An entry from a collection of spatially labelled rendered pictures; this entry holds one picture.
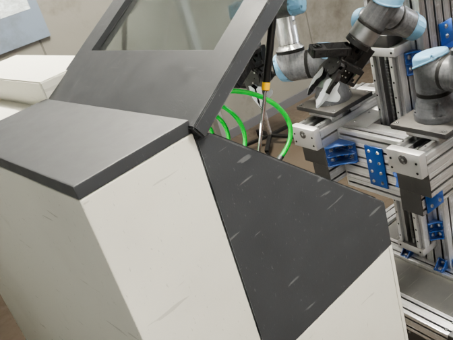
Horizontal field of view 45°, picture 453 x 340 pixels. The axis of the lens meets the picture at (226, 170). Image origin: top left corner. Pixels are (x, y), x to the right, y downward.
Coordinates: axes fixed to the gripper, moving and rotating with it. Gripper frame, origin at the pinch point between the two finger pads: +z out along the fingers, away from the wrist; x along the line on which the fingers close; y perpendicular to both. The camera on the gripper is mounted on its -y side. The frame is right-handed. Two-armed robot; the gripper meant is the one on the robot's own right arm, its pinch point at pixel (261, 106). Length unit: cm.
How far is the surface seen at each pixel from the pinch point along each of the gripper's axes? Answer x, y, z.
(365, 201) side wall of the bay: -47, -12, 21
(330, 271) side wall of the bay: -47, -32, 32
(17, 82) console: 41, -61, -33
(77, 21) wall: 243, 65, -19
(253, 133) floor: 214, 171, 121
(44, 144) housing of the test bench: -17, -80, -28
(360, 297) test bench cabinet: -47, -22, 49
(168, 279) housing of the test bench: -47, -79, 0
